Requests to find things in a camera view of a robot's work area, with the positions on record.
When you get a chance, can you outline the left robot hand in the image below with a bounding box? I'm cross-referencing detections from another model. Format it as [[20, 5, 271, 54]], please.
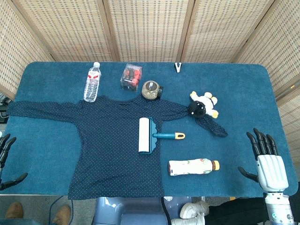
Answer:
[[0, 133, 29, 191]]

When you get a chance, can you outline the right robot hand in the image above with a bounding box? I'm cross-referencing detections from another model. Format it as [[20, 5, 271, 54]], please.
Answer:
[[238, 127, 289, 193]]

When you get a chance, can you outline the teal lint roller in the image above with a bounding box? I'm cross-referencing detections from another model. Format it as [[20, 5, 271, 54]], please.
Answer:
[[138, 117, 186, 156]]

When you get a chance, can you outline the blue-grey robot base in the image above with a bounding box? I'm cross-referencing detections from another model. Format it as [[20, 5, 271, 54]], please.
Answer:
[[92, 196, 170, 225]]

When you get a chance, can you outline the brown shoe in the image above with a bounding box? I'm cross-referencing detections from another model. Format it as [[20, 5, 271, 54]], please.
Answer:
[[5, 202, 24, 220], [52, 205, 72, 225]]

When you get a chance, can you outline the teal blue tablecloth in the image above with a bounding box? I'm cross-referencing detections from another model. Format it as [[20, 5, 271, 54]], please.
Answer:
[[0, 61, 299, 197]]

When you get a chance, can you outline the white printed snack bag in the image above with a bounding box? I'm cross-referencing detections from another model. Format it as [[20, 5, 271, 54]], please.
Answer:
[[167, 158, 220, 177]]

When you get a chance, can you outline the white sneaker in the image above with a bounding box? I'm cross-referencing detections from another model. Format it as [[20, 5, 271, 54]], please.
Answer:
[[179, 201, 210, 219], [171, 212, 206, 225]]

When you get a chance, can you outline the black and white plush toy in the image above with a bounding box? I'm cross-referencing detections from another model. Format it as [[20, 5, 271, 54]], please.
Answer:
[[188, 91, 220, 119]]

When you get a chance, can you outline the navy dotted shirt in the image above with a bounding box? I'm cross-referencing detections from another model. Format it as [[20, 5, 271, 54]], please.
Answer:
[[7, 95, 228, 201]]

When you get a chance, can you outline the clear water bottle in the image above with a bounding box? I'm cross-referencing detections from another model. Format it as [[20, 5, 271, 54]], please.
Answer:
[[83, 61, 102, 103]]

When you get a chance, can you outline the clear plastic box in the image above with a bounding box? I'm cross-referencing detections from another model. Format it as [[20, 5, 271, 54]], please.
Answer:
[[120, 63, 143, 93]]

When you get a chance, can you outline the glass jar of seeds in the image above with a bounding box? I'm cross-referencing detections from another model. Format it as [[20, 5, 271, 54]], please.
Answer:
[[141, 80, 164, 101]]

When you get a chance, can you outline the bamboo folding screen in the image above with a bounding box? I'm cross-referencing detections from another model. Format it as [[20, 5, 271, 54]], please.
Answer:
[[0, 0, 300, 146]]

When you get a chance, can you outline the blue floor cable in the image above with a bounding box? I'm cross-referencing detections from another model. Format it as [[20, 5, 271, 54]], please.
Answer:
[[47, 195, 74, 225]]

